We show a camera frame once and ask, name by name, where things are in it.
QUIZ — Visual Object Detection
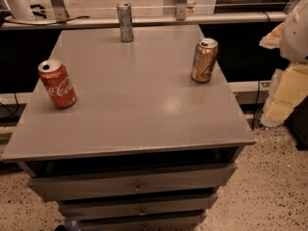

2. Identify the white pipe in background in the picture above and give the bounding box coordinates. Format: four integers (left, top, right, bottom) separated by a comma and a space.
7, 0, 35, 19

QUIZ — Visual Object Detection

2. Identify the grey metal rail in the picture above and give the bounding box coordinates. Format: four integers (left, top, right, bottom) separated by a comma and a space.
0, 12, 287, 31

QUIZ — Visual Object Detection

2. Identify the metal upright bracket left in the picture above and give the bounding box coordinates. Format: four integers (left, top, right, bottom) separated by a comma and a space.
50, 0, 69, 22

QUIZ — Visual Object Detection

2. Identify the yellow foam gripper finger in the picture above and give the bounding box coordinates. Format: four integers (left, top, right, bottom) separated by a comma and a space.
259, 22, 308, 127

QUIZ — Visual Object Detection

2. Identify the metal upright bracket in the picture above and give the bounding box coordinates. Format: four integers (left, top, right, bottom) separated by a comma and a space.
50, 0, 69, 22
176, 0, 187, 20

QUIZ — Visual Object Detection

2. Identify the metal upright bracket centre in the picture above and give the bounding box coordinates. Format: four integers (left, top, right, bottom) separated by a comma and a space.
176, 0, 187, 20

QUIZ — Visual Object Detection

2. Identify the black cable on rail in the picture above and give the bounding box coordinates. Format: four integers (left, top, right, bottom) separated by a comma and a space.
2, 14, 90, 27

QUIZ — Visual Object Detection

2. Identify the grey drawer cabinet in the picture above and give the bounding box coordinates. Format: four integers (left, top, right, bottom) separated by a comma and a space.
3, 26, 254, 231

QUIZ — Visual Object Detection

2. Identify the red Coca-Cola can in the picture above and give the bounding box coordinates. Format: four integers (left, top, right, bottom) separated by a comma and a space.
38, 60, 77, 109

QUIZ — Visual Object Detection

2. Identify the gold soda can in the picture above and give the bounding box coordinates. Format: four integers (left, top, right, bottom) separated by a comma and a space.
191, 38, 218, 83

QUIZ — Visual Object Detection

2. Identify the silver Red Bull can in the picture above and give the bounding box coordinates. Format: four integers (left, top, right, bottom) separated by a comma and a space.
116, 2, 134, 42

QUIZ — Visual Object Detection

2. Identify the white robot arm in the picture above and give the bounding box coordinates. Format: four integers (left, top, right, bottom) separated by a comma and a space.
259, 0, 308, 127

